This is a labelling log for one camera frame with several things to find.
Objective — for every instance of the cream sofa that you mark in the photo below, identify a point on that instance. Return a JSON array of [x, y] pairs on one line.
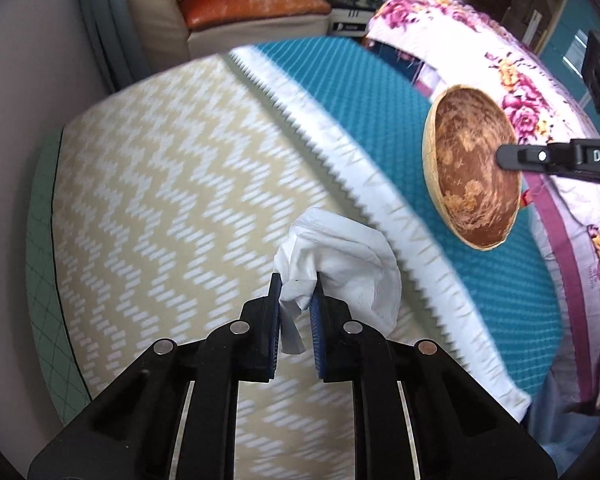
[[155, 10]]

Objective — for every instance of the person's blue jeans leg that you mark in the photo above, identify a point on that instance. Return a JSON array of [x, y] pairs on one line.
[[565, 410]]

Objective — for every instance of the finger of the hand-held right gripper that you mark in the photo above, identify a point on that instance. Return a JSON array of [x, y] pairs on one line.
[[530, 156]]

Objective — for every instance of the white tissue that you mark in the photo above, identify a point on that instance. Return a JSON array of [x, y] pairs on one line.
[[340, 265]]

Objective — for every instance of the orange seat cushion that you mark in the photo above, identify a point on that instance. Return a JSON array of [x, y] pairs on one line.
[[250, 5]]

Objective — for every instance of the green cutting mat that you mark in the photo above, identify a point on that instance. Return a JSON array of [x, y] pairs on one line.
[[45, 260]]

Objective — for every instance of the brown coconut shell bowl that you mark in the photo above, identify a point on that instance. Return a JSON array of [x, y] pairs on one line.
[[460, 160]]

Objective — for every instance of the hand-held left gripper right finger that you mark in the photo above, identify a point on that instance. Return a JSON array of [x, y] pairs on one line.
[[319, 330]]

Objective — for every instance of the grey blue curtain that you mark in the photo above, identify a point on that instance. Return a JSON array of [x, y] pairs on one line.
[[110, 20]]

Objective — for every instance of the pink floral blanket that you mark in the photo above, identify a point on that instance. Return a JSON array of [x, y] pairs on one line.
[[480, 35]]

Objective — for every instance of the stereo equipment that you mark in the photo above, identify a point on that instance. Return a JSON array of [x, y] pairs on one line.
[[350, 5]]

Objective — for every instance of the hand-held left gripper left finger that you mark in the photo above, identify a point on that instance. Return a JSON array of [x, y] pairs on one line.
[[274, 325]]

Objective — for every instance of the dark wooden cabinet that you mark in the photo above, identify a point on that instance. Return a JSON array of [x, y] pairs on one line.
[[520, 0]]

